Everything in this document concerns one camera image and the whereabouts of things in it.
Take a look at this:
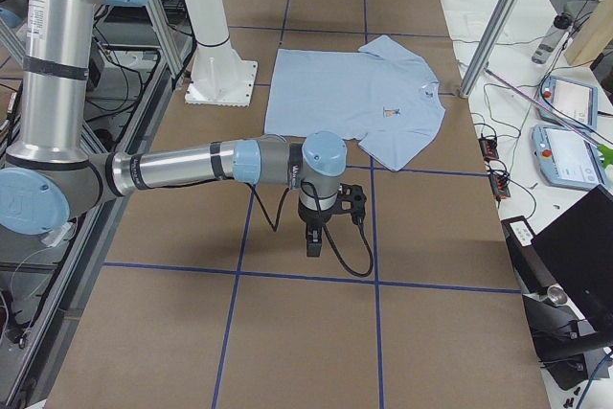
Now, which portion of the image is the wooden board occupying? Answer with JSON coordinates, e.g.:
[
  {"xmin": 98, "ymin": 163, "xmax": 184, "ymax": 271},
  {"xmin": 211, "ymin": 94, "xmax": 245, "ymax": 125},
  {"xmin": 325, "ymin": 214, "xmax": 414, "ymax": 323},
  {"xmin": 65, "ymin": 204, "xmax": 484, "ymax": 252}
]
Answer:
[{"xmin": 565, "ymin": 0, "xmax": 613, "ymax": 65}]

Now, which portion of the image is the lower blue teach pendant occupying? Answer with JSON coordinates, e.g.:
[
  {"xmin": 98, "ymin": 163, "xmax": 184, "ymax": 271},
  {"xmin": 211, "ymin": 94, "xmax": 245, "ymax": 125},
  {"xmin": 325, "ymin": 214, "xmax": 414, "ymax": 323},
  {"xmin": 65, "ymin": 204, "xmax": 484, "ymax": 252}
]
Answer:
[{"xmin": 532, "ymin": 125, "xmax": 609, "ymax": 191}]

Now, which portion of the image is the white pedestal column base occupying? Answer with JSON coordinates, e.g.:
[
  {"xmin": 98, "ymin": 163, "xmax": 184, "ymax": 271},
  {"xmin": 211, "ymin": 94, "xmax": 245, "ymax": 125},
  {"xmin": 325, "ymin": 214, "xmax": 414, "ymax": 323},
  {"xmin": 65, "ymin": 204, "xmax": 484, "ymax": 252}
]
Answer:
[{"xmin": 185, "ymin": 0, "xmax": 258, "ymax": 107}]

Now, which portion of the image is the blue teach pendant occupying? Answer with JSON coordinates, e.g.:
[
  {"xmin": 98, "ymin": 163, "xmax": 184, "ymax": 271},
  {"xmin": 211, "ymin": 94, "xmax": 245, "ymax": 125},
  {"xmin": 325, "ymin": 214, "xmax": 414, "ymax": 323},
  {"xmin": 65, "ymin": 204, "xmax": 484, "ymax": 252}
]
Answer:
[
  {"xmin": 532, "ymin": 125, "xmax": 609, "ymax": 191},
  {"xmin": 537, "ymin": 76, "xmax": 598, "ymax": 129}
]

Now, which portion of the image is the upper orange circuit board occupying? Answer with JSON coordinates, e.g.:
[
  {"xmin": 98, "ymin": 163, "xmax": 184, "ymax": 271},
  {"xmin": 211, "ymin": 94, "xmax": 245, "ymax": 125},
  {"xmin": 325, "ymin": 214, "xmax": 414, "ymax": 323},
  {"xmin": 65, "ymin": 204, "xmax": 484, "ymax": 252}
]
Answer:
[{"xmin": 478, "ymin": 137, "xmax": 499, "ymax": 162}]

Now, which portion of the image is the black laptop monitor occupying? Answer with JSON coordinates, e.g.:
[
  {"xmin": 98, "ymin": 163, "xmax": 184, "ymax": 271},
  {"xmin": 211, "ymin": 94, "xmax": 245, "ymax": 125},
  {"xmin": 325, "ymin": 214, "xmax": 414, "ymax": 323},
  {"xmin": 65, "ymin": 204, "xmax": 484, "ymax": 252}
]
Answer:
[{"xmin": 533, "ymin": 186, "xmax": 612, "ymax": 331}]

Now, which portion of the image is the upper blue teach pendant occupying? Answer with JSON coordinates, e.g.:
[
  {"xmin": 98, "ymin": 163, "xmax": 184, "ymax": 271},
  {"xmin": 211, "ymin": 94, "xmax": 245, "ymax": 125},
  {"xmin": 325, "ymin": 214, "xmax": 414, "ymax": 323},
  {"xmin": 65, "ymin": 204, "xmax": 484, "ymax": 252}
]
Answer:
[{"xmin": 537, "ymin": 76, "xmax": 598, "ymax": 129}]

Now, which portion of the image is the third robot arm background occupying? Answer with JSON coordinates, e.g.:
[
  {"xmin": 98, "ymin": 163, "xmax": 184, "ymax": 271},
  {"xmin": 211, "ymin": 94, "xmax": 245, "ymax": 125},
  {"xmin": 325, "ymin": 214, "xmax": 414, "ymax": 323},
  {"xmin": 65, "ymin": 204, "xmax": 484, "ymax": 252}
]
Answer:
[{"xmin": 1, "ymin": 0, "xmax": 29, "ymax": 29}]

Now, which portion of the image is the aluminium frame post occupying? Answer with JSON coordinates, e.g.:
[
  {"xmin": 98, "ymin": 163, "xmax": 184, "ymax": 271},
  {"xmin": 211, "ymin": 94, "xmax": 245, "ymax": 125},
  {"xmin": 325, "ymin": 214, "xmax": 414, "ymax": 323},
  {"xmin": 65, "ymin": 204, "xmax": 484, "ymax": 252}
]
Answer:
[{"xmin": 459, "ymin": 0, "xmax": 518, "ymax": 98}]

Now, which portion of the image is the orange circuit board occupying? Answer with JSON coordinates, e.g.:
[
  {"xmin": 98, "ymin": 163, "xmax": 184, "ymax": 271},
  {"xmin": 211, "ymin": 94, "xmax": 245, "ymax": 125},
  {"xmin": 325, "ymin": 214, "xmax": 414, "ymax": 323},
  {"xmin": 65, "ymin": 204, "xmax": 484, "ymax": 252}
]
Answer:
[
  {"xmin": 478, "ymin": 137, "xmax": 499, "ymax": 162},
  {"xmin": 488, "ymin": 170, "xmax": 511, "ymax": 202}
]

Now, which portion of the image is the lower orange circuit board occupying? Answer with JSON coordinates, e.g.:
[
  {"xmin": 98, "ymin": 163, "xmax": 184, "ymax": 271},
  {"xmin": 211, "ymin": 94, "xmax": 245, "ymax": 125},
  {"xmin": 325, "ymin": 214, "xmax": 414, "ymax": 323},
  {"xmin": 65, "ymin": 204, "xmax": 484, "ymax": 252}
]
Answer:
[{"xmin": 488, "ymin": 170, "xmax": 511, "ymax": 202}]

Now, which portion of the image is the black box white label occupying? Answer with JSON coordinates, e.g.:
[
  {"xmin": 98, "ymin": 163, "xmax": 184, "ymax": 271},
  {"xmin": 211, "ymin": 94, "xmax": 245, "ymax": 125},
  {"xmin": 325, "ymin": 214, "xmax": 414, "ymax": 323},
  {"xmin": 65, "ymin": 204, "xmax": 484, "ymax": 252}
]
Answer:
[{"xmin": 501, "ymin": 216, "xmax": 569, "ymax": 307}]

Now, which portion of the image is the grabber stick green handle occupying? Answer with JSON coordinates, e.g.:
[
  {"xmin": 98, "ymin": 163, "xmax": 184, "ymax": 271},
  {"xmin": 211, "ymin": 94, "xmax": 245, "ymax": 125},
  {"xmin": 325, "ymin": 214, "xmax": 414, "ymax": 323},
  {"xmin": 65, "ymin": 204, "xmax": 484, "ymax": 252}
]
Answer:
[{"xmin": 484, "ymin": 68, "xmax": 612, "ymax": 168}]

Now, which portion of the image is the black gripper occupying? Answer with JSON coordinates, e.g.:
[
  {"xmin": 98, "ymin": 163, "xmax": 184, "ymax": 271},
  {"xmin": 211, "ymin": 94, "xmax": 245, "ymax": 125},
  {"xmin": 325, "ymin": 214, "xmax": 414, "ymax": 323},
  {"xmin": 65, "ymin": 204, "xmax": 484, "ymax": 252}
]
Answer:
[{"xmin": 298, "ymin": 181, "xmax": 367, "ymax": 258}]

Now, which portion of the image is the light blue t-shirt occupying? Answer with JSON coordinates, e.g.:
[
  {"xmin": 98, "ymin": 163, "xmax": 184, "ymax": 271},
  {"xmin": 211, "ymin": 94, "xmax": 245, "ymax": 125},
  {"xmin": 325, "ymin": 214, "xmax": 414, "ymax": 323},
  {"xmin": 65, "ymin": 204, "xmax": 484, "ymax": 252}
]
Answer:
[{"xmin": 264, "ymin": 35, "xmax": 445, "ymax": 171}]

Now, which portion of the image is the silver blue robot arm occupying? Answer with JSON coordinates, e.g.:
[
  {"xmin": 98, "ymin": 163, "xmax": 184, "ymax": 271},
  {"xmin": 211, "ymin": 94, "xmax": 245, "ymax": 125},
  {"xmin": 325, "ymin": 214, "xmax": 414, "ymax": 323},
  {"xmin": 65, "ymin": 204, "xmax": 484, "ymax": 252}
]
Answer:
[{"xmin": 1, "ymin": 0, "xmax": 366, "ymax": 257}]

